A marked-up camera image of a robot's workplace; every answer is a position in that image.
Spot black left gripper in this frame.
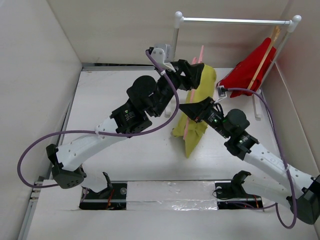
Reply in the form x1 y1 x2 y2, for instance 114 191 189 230
152 59 203 118

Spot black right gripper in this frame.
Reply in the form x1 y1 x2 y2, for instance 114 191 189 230
177 96 231 139

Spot pink plastic hanger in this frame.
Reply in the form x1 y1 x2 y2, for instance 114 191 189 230
183 45 205 140

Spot yellow-green trousers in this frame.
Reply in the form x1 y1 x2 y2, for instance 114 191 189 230
172 64 217 158

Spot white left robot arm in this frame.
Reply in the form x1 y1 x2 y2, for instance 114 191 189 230
46 59 205 199

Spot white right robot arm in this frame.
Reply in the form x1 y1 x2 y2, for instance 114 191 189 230
179 97 320 225

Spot wooden hanger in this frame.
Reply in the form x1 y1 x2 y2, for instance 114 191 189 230
247 26 281 90

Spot red shorts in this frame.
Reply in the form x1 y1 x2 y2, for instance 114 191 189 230
216 37 276 91

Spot white clothes rack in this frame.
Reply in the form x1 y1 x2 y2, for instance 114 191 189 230
162 11 303 121

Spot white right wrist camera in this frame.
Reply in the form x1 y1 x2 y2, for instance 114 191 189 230
213 85 227 103

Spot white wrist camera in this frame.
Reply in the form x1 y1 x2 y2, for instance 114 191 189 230
213 85 227 103
145 43 176 73

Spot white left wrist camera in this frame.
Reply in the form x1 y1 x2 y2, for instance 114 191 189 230
145 43 176 73

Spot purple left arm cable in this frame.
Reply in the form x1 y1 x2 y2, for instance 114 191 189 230
16 48 180 189

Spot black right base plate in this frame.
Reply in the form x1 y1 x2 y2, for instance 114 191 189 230
212 180 263 210

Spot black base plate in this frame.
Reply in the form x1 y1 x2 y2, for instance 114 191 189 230
212 180 263 210
79 181 128 211

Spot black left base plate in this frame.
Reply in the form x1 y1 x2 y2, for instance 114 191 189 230
79 181 128 211

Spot aluminium frame rail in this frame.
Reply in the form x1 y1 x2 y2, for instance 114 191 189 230
17 188 41 240

